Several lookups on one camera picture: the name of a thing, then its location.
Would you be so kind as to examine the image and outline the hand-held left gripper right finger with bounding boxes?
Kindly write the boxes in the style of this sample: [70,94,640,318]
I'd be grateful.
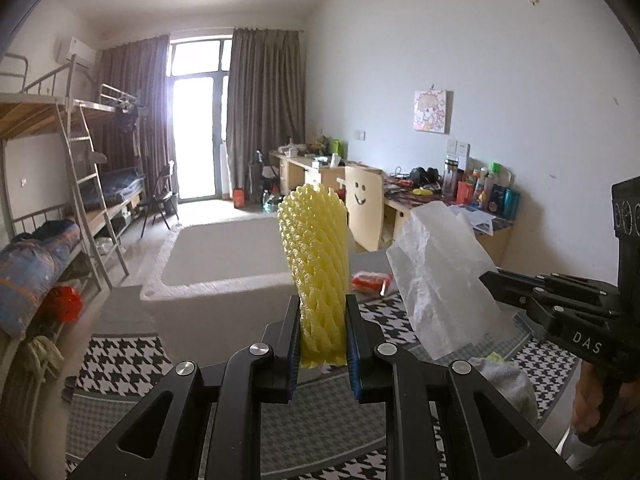
[345,294,576,480]

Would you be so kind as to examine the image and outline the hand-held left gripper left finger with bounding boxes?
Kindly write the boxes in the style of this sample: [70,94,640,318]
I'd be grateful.
[67,294,302,480]

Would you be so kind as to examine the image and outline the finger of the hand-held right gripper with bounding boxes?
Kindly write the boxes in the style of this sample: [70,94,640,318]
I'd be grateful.
[479,269,620,308]
[492,287,622,342]

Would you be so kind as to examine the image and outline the white translucent plastic bag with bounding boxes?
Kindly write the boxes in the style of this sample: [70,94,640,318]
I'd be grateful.
[386,201,518,361]

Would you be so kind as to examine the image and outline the yellow foam net sleeve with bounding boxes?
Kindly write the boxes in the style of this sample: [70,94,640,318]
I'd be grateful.
[276,183,349,368]

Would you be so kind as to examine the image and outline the white foam box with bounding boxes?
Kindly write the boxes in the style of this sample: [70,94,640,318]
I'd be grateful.
[140,214,358,306]

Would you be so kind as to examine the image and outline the person's right hand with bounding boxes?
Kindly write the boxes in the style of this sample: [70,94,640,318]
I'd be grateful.
[572,360,608,431]

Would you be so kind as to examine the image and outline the light wooden desk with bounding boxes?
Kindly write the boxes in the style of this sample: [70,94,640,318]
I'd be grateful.
[270,149,383,201]
[382,184,514,270]

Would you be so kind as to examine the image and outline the red snack packet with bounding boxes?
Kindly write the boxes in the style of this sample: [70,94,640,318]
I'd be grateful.
[350,271,393,295]

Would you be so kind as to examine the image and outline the sheets of paper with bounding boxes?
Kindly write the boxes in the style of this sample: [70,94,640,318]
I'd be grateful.
[449,203,497,236]

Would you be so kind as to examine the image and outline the row of bottles and cans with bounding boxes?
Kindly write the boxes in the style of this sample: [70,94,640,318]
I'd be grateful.
[442,157,522,221]

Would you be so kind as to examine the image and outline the grey white cloth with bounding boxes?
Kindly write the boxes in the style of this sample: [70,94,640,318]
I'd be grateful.
[467,355,538,427]

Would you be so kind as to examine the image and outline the black headphones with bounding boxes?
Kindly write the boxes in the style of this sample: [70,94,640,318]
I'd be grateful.
[410,166,441,187]

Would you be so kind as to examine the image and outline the wooden chair with smiley face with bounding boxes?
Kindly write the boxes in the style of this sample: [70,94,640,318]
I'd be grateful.
[336,162,385,253]

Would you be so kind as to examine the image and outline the houndstooth tablecloth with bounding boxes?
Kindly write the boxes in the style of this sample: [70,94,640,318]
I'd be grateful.
[65,247,583,480]

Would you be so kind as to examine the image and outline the black folding chair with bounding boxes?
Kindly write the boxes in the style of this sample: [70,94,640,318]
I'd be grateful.
[135,160,181,239]

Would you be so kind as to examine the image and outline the red plastic bag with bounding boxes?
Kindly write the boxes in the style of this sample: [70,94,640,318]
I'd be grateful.
[47,285,85,324]

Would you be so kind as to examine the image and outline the glass balcony door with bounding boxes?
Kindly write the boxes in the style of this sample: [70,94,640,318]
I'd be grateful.
[167,37,233,202]

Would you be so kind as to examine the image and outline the metal bunk bed blue bedding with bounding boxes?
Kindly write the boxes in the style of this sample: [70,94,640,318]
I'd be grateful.
[75,82,151,241]

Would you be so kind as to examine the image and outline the pale yellow hanging cloth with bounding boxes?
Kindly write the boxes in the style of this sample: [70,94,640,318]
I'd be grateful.
[27,335,66,377]

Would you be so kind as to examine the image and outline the grey-brown curtain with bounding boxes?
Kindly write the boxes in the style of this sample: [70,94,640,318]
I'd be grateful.
[225,27,307,201]
[97,35,173,206]

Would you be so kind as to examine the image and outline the blue bedding bundle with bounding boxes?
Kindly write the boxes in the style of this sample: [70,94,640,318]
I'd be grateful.
[0,219,83,342]

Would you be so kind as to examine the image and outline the metal bunk bed ladder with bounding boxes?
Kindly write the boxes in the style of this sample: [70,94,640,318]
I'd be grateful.
[59,105,131,293]

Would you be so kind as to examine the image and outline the dark hanging clothes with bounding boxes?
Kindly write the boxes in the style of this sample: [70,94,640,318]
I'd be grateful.
[114,101,142,134]

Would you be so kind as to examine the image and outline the metal bunk bed wooden slats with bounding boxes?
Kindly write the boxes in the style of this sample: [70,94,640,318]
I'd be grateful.
[0,52,131,411]

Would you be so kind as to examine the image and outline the white air conditioner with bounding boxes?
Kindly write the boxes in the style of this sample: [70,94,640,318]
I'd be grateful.
[54,36,97,67]

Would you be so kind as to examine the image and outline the wall poster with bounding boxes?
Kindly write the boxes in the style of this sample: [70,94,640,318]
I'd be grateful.
[412,89,454,135]

